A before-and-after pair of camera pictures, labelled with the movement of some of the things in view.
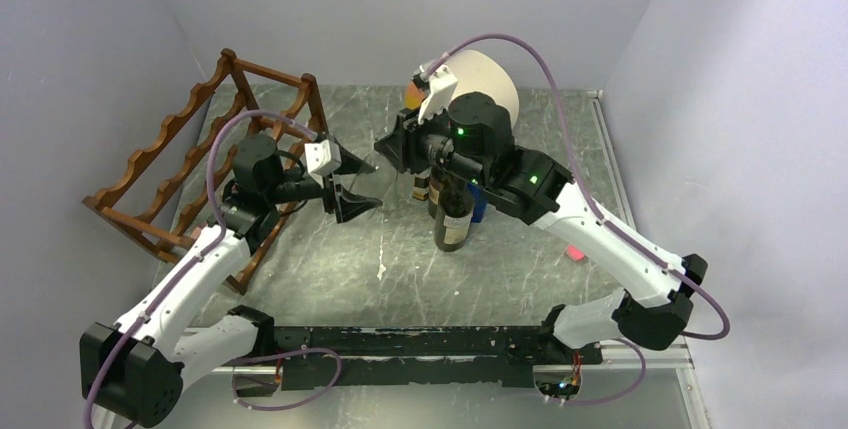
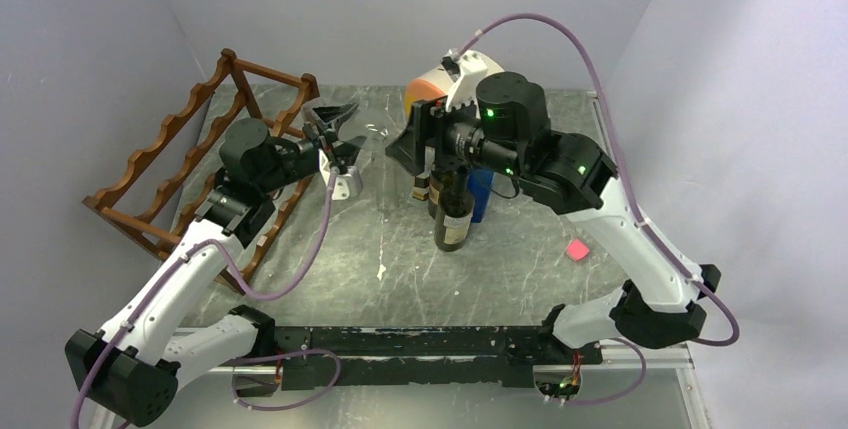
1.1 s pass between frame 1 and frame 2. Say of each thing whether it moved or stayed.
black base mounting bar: stayed
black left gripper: moved
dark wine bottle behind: stayed
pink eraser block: stayed
